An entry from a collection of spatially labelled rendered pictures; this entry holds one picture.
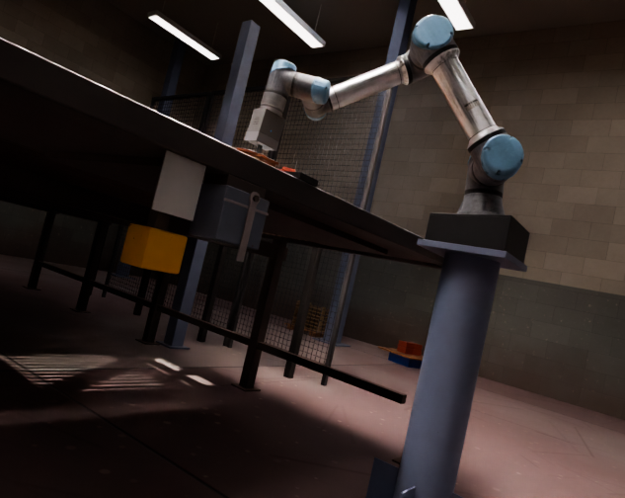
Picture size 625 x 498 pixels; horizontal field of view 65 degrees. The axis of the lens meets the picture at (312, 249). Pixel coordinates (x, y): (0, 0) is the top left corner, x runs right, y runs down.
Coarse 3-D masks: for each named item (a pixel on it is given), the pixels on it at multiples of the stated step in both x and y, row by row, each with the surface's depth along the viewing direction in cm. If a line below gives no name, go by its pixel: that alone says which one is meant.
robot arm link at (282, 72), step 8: (280, 64) 151; (288, 64) 151; (272, 72) 152; (280, 72) 151; (288, 72) 151; (272, 80) 151; (280, 80) 150; (288, 80) 150; (272, 88) 151; (280, 88) 151; (288, 88) 151
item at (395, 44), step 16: (400, 0) 609; (416, 0) 611; (400, 16) 605; (400, 32) 601; (400, 48) 598; (384, 96) 597; (384, 128) 596; (368, 144) 597; (384, 144) 601; (368, 208) 594; (352, 272) 586; (336, 304) 582
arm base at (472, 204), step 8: (472, 192) 154; (480, 192) 152; (488, 192) 151; (496, 192) 152; (464, 200) 156; (472, 200) 153; (480, 200) 151; (488, 200) 151; (496, 200) 151; (464, 208) 153; (472, 208) 151; (480, 208) 150; (488, 208) 151; (496, 208) 150
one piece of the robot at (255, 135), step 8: (256, 112) 152; (264, 112) 149; (272, 112) 150; (256, 120) 151; (264, 120) 149; (272, 120) 151; (280, 120) 153; (248, 128) 153; (256, 128) 150; (264, 128) 150; (272, 128) 152; (280, 128) 154; (248, 136) 152; (256, 136) 149; (264, 136) 150; (272, 136) 152; (256, 144) 154; (264, 144) 151; (272, 144) 153
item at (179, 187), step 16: (176, 160) 99; (192, 160) 102; (160, 176) 96; (176, 176) 99; (192, 176) 102; (160, 192) 97; (176, 192) 100; (192, 192) 103; (160, 208) 97; (176, 208) 100; (192, 208) 103
